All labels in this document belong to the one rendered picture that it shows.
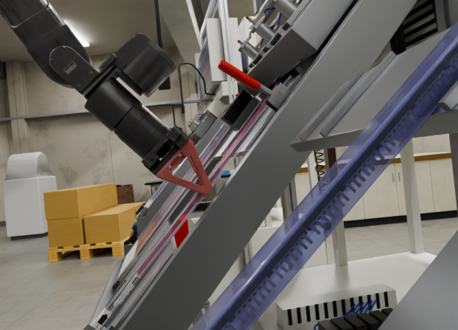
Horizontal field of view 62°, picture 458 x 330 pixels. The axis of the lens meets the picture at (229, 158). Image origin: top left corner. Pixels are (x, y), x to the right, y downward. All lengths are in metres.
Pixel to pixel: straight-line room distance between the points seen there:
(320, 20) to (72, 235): 4.61
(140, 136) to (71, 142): 9.18
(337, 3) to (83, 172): 9.15
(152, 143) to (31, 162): 6.97
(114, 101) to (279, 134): 0.22
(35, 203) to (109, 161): 2.56
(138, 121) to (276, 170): 0.19
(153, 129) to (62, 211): 4.51
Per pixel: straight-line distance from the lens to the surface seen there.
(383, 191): 5.10
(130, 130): 0.51
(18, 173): 7.54
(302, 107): 0.48
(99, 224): 4.85
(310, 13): 0.56
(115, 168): 9.31
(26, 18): 0.54
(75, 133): 9.66
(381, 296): 0.93
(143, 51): 0.53
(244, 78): 0.50
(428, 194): 5.34
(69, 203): 4.95
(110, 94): 0.52
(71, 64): 0.51
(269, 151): 0.46
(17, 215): 7.53
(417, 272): 1.22
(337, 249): 1.26
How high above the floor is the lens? 0.98
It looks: 1 degrees up
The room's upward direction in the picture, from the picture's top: 6 degrees counter-clockwise
